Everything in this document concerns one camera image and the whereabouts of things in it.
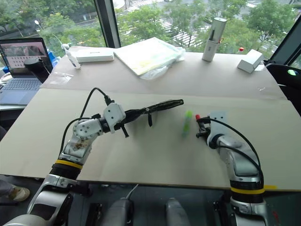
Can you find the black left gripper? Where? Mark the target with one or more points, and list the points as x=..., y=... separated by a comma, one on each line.
x=130, y=115

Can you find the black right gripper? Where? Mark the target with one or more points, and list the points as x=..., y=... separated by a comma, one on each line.
x=204, y=128

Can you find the black grid pouch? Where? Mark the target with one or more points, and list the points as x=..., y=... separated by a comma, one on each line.
x=164, y=104

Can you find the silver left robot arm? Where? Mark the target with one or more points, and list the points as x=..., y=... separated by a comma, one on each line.
x=80, y=131

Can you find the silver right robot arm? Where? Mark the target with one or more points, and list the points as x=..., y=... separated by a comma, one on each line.
x=237, y=160

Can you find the green highlighter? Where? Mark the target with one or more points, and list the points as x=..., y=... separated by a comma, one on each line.
x=187, y=123

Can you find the light beige cardboard sheet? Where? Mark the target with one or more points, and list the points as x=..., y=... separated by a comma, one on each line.
x=152, y=155

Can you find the brown cardboard sheet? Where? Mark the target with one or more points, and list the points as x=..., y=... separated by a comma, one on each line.
x=188, y=80

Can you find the plastic bag with papers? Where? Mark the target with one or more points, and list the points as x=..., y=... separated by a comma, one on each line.
x=148, y=55

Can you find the flat white box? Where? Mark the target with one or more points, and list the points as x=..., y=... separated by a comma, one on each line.
x=94, y=55

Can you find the clear plastic bag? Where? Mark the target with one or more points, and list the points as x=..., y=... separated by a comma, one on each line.
x=61, y=76

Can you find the small white box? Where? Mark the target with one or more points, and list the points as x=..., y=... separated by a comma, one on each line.
x=250, y=60

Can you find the white handheld device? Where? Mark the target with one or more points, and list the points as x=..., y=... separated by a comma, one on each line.
x=74, y=60

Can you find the dark rounded robot leg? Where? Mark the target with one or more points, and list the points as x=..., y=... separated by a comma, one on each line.
x=120, y=212
x=176, y=212

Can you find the yellow tape strip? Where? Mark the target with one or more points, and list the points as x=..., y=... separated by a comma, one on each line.
x=270, y=187

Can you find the blue bag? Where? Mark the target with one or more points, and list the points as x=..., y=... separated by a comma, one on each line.
x=53, y=60

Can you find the dark window pillar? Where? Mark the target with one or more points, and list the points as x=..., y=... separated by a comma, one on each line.
x=108, y=23

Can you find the black cylindrical flask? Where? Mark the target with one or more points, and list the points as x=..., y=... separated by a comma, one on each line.
x=37, y=70

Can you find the grey laptop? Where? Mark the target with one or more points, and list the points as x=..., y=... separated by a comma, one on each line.
x=21, y=87

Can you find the beige shoe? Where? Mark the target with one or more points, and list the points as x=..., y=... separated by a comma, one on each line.
x=20, y=194

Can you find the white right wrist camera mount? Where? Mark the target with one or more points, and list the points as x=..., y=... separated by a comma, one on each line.
x=217, y=122

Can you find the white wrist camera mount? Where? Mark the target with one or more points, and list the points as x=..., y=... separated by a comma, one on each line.
x=114, y=114
x=217, y=122

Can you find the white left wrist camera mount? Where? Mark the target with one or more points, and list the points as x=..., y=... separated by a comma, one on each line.
x=114, y=114

